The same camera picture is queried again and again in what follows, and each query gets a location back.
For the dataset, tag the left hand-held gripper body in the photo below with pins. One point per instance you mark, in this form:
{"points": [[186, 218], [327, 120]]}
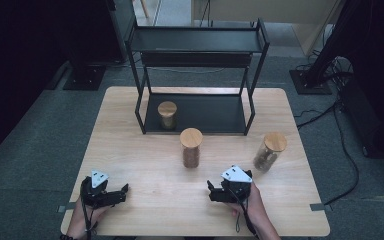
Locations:
{"points": [[95, 196]]}

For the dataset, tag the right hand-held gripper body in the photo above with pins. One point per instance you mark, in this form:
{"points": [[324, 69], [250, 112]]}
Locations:
{"points": [[236, 190]]}

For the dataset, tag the glass jar dark chunky contents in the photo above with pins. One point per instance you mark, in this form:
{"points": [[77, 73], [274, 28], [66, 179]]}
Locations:
{"points": [[269, 153]]}

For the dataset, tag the tall glass jar brown contents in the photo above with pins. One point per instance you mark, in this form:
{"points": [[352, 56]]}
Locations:
{"points": [[191, 146]]}

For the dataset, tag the black metal two-tier shelf rack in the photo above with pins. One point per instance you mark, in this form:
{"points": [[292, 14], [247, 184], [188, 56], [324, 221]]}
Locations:
{"points": [[210, 115]]}

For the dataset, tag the short glass jar wooden lid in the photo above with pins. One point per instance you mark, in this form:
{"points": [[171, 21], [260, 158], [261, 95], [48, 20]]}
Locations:
{"points": [[167, 115]]}

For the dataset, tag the person's right hand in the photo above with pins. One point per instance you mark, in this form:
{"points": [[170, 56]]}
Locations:
{"points": [[255, 208]]}

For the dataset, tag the person's left hand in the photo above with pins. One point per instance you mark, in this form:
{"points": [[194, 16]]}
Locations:
{"points": [[78, 220]]}

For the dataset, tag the grey tape strip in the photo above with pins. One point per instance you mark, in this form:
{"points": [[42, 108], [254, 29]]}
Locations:
{"points": [[320, 207], [66, 207]]}

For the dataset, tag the black box case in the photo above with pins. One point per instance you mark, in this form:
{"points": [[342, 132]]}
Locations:
{"points": [[370, 123]]}

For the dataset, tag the dark curtain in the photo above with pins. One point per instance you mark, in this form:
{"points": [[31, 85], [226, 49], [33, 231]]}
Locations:
{"points": [[20, 60]]}

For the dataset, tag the beige wooden cabinet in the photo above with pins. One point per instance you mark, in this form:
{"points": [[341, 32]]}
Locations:
{"points": [[266, 10]]}

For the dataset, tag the black stand base plate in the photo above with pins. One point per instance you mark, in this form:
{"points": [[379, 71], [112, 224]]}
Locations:
{"points": [[308, 85], [84, 79]]}

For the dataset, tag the black slanted stand post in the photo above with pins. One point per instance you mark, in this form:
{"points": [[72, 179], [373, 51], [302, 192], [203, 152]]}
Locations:
{"points": [[333, 40]]}

